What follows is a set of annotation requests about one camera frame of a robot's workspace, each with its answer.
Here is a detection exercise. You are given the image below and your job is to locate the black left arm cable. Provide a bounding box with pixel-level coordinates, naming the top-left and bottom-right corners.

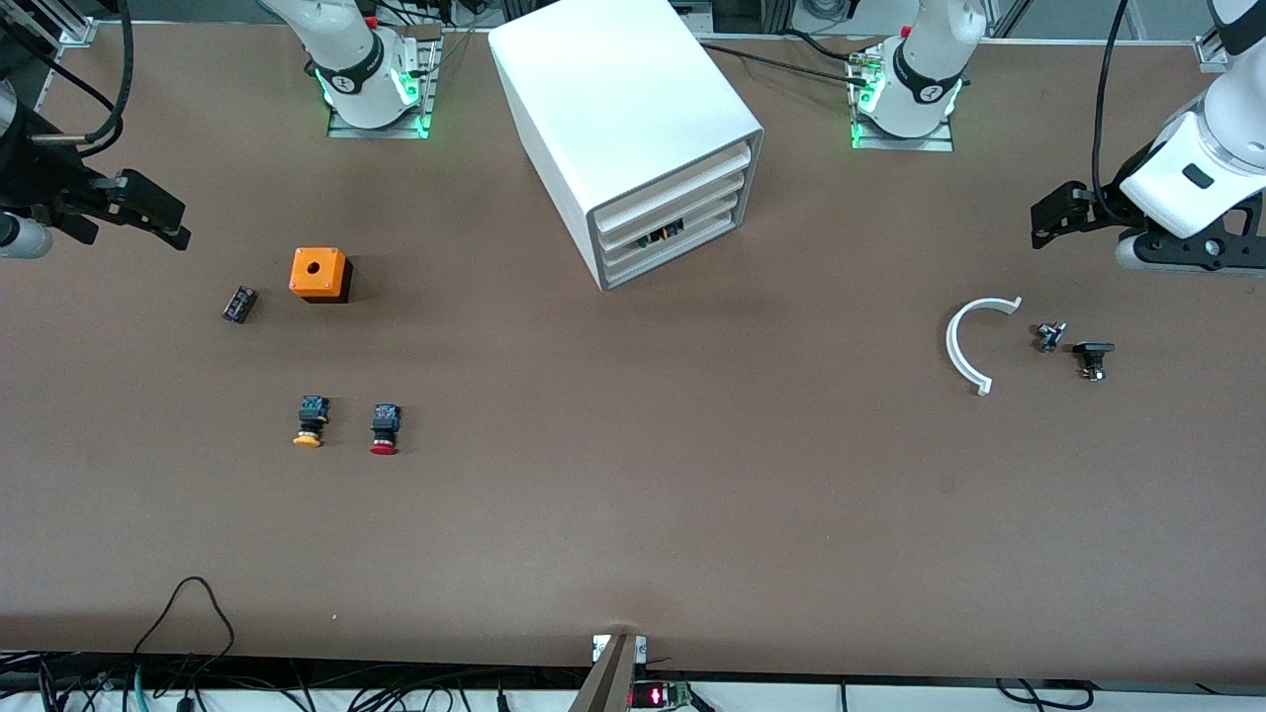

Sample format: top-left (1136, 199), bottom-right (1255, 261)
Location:
top-left (1090, 0), bottom-right (1134, 224)

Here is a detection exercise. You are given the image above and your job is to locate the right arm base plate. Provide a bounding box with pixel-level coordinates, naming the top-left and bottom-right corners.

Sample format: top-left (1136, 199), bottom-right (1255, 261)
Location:
top-left (326, 25), bottom-right (440, 140)

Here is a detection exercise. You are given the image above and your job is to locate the grey camera post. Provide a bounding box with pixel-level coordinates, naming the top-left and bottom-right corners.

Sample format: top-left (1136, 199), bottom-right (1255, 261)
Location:
top-left (568, 633), bottom-right (640, 712)

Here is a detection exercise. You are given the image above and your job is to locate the black cable to base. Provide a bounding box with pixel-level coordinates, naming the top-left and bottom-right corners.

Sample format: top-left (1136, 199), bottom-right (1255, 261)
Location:
top-left (700, 30), bottom-right (873, 86)

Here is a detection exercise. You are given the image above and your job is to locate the white curved plastic arc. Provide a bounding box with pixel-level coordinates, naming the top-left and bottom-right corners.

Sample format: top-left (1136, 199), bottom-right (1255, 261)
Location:
top-left (946, 297), bottom-right (1023, 397)

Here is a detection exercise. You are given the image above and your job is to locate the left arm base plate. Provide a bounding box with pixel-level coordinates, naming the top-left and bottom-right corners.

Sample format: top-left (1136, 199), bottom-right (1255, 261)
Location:
top-left (848, 49), bottom-right (955, 152)

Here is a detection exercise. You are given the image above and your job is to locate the device with red display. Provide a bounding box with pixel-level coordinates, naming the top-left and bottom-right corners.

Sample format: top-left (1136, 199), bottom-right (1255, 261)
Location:
top-left (630, 679), bottom-right (695, 710)

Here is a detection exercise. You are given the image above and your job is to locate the orange button enclosure box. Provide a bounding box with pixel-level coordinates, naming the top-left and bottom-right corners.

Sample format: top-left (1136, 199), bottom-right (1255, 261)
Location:
top-left (289, 247), bottom-right (353, 304)

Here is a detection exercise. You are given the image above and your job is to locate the black component with brass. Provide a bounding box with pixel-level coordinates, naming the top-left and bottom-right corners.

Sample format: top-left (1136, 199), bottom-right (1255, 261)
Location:
top-left (1073, 341), bottom-right (1117, 383)

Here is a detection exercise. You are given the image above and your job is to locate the black cable loop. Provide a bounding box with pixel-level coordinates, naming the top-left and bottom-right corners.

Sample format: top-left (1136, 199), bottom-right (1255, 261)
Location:
top-left (133, 577), bottom-right (236, 660)

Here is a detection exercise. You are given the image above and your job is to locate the yellow push button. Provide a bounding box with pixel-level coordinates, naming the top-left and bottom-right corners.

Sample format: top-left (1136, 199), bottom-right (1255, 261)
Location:
top-left (293, 396), bottom-right (330, 449)

